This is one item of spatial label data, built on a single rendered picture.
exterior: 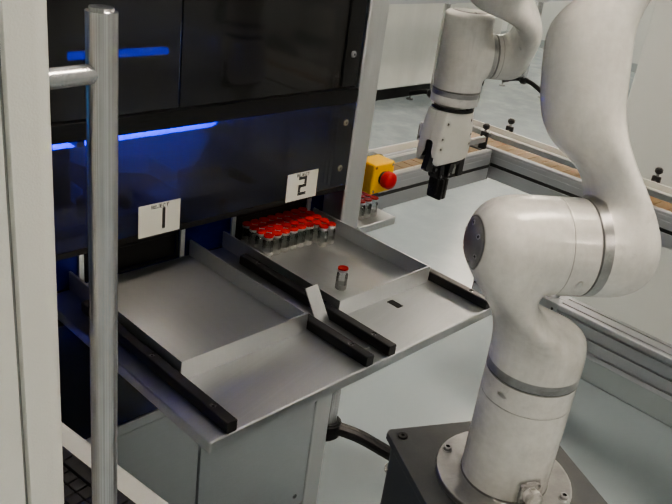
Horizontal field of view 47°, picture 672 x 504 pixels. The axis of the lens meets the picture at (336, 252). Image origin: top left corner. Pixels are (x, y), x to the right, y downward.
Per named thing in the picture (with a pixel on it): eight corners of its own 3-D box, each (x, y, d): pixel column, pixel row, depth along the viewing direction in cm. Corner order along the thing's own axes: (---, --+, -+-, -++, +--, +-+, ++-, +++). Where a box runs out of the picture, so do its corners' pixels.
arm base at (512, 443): (597, 519, 105) (637, 407, 97) (471, 539, 99) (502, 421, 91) (526, 429, 121) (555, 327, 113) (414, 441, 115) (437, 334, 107)
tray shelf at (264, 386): (42, 305, 136) (42, 296, 135) (327, 224, 183) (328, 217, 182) (209, 454, 107) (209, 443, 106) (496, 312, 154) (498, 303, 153)
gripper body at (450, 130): (454, 91, 142) (443, 150, 147) (419, 97, 135) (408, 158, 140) (488, 103, 138) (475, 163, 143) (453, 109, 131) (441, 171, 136)
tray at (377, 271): (221, 246, 161) (222, 231, 160) (312, 221, 179) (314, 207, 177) (337, 317, 141) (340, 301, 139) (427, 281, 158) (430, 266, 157)
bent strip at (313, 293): (301, 316, 139) (304, 288, 137) (313, 312, 141) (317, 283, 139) (358, 353, 131) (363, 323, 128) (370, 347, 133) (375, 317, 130)
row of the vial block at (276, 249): (259, 254, 159) (261, 234, 157) (321, 235, 171) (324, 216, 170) (266, 258, 158) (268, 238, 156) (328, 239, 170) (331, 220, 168)
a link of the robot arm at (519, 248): (595, 397, 98) (651, 224, 88) (454, 396, 94) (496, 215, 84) (556, 344, 108) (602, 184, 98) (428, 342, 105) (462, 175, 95)
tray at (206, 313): (69, 288, 138) (68, 271, 137) (190, 255, 156) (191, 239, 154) (180, 381, 118) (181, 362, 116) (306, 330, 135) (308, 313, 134)
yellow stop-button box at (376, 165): (347, 185, 180) (351, 155, 177) (368, 179, 185) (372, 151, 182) (371, 196, 176) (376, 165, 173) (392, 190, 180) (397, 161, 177)
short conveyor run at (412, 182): (327, 228, 185) (335, 166, 179) (284, 206, 195) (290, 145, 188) (491, 181, 232) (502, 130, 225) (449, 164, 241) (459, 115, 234)
